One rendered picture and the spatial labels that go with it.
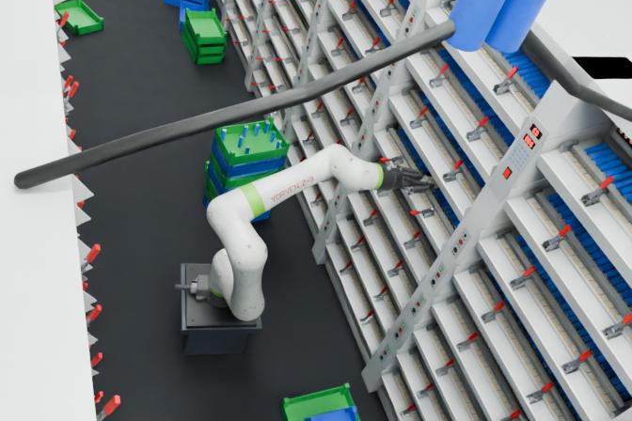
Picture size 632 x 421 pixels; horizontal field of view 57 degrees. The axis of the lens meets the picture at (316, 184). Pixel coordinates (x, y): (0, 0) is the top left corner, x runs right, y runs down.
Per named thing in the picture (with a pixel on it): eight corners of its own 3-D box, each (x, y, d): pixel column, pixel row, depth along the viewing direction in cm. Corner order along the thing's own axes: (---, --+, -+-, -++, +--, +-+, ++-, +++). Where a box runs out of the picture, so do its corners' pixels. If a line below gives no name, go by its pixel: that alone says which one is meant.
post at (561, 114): (369, 393, 261) (592, 79, 140) (360, 373, 266) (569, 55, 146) (406, 382, 269) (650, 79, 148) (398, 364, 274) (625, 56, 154)
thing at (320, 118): (339, 185, 274) (339, 166, 263) (300, 101, 310) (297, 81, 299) (380, 172, 277) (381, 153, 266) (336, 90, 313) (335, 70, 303)
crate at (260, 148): (229, 165, 268) (231, 153, 263) (213, 136, 279) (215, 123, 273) (287, 155, 283) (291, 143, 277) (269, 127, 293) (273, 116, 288)
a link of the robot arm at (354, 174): (344, 195, 190) (354, 164, 187) (325, 179, 200) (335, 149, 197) (378, 197, 198) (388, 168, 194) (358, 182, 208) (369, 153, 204)
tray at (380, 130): (439, 258, 206) (442, 243, 198) (372, 140, 242) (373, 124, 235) (490, 241, 209) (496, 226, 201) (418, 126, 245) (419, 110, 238)
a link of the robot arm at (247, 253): (239, 332, 221) (238, 270, 177) (220, 296, 228) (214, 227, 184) (270, 316, 226) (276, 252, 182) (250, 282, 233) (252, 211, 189)
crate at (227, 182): (224, 189, 279) (227, 178, 274) (209, 160, 290) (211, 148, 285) (280, 178, 294) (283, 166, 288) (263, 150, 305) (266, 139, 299)
